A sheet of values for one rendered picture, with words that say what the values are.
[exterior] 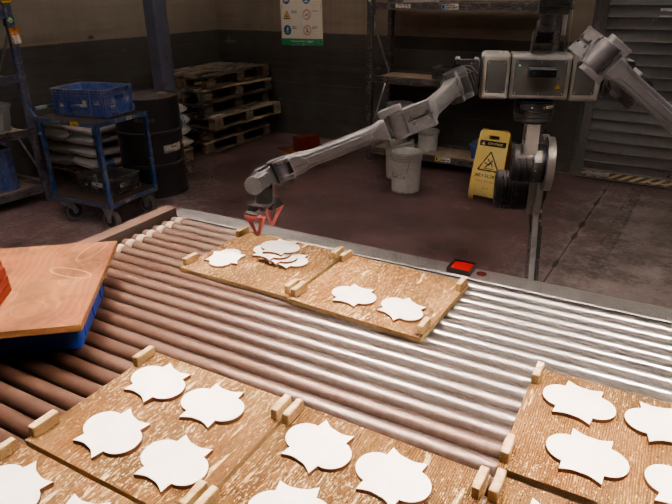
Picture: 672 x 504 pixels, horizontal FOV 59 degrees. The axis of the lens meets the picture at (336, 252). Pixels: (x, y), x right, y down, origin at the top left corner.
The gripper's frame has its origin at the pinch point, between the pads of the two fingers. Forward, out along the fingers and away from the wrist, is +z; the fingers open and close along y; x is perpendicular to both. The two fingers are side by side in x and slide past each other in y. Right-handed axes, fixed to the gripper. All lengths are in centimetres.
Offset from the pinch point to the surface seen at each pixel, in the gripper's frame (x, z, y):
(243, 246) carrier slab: 10.4, 9.8, 3.2
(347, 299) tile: -37.0, 7.7, -19.9
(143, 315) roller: 13.9, 12.4, -44.5
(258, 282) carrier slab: -7.8, 9.5, -18.5
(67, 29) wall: 406, -26, 325
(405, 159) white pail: 50, 68, 345
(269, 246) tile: -1.9, 6.0, -0.6
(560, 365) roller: -94, 9, -26
